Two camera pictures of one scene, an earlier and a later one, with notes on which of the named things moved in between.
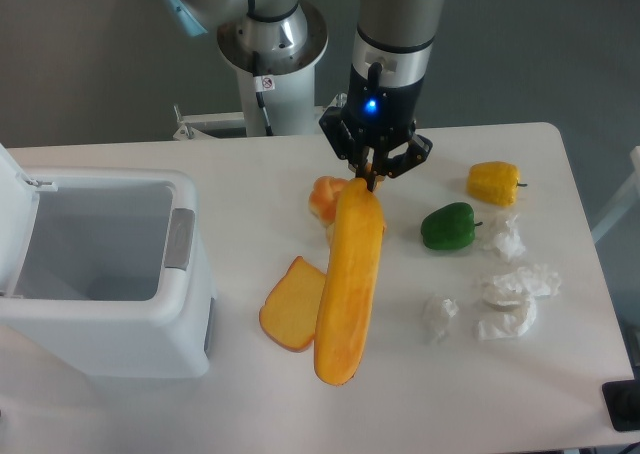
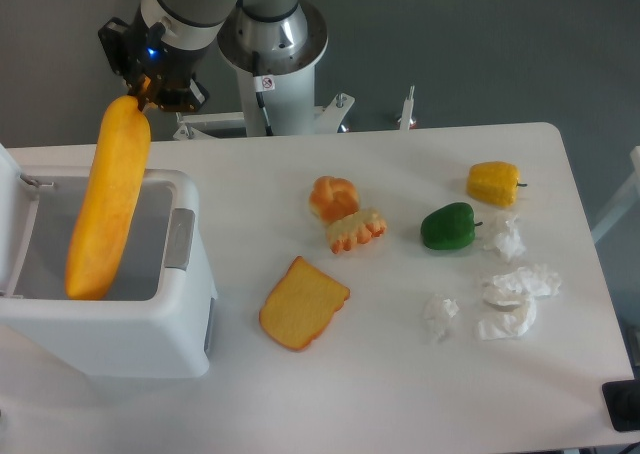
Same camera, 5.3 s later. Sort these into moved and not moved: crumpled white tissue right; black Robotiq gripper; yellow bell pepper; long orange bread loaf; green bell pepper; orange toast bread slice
Moved: black Robotiq gripper; long orange bread loaf
Not moved: orange toast bread slice; green bell pepper; crumpled white tissue right; yellow bell pepper
